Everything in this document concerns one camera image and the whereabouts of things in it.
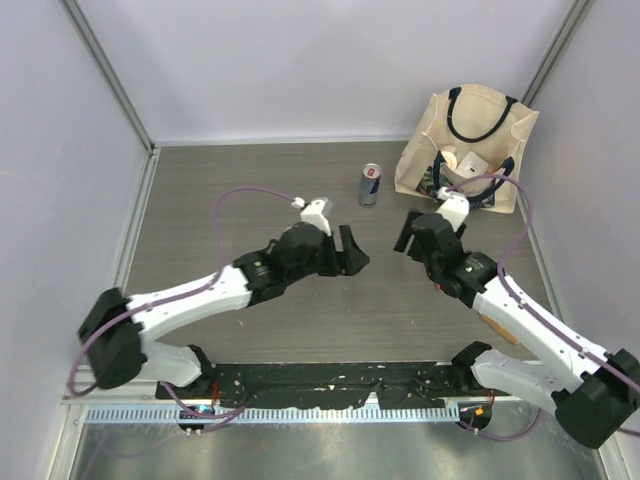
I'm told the white box in bag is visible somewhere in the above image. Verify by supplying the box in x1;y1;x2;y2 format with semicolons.
455;151;489;178

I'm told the white tape roll in bag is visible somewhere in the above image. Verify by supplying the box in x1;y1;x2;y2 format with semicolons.
440;145;458;171

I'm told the grey slotted cable duct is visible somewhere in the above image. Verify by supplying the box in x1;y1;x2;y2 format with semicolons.
85;403;460;424

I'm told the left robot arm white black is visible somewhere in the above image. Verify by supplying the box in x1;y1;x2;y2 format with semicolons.
78;222;370;399

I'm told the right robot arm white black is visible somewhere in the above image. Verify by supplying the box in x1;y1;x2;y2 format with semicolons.
394;210;639;449

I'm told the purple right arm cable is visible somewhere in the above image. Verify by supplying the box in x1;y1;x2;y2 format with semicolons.
447;173;640;441

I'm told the orange blue small box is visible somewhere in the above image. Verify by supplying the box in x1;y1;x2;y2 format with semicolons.
479;314;520;345

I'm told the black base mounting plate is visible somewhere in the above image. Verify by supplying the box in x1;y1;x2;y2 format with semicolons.
176;362;491;410

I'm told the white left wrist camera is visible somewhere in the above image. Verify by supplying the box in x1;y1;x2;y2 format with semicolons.
291;197;333;236

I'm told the silver blue drink can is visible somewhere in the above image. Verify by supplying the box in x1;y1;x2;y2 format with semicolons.
358;163;381;207

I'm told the beige canvas tote bag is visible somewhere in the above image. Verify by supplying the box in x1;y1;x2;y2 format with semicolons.
394;84;539;199

